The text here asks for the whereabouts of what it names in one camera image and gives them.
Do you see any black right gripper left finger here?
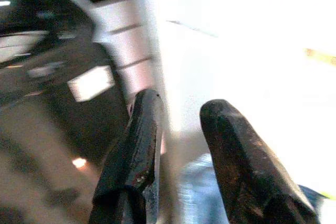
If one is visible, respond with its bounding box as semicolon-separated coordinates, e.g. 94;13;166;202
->
88;89;165;224

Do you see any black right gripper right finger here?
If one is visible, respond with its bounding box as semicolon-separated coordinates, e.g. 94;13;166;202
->
199;99;321;224

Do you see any blue grey garment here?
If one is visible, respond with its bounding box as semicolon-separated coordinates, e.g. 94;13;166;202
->
156;153;329;224

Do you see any white front-load washing machine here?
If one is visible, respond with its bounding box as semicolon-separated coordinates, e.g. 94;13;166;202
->
0;0;169;135

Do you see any dark round washer door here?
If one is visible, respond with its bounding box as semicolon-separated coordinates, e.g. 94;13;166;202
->
0;0;132;167

